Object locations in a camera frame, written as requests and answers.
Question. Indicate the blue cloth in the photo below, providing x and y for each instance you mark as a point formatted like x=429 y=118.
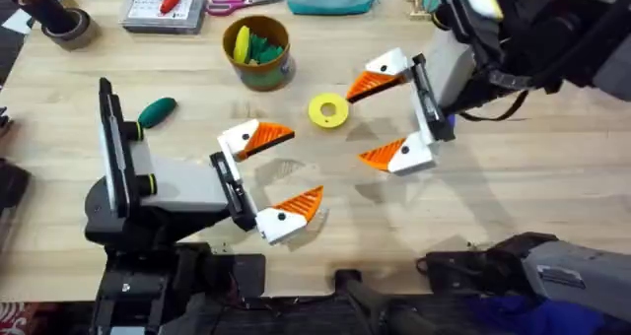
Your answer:
x=532 y=317

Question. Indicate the black rail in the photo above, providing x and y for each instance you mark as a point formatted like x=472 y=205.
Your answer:
x=296 y=320

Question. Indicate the black post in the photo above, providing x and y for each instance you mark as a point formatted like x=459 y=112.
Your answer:
x=365 y=295

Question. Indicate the small wooden stand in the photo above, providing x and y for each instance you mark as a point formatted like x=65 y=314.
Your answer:
x=418 y=7

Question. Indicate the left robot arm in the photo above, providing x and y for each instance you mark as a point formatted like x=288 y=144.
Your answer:
x=148 y=236

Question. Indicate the left wrist upright black plate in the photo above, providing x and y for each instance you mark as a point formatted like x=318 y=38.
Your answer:
x=114 y=148

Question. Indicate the person's forearm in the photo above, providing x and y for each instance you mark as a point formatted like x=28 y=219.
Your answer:
x=49 y=12

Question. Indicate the yellow disc with hole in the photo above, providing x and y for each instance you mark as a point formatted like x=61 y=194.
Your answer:
x=340 y=113

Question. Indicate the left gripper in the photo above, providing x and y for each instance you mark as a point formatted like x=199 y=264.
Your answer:
x=187 y=184

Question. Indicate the green toy vegetable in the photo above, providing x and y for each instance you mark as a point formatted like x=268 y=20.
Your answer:
x=157 y=112

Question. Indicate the grey tape roll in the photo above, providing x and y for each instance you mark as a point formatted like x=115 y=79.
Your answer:
x=81 y=38

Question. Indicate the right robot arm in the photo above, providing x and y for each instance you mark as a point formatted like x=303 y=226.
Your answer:
x=567 y=276

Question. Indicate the clear flat plastic box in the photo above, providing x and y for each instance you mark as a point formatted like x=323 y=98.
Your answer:
x=148 y=22

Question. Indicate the black object at table side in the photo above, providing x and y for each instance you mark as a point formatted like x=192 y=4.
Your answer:
x=11 y=184

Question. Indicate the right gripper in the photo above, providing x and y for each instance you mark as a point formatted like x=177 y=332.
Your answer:
x=448 y=71

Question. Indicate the brown tub with toys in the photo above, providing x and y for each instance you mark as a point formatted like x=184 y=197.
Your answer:
x=268 y=74

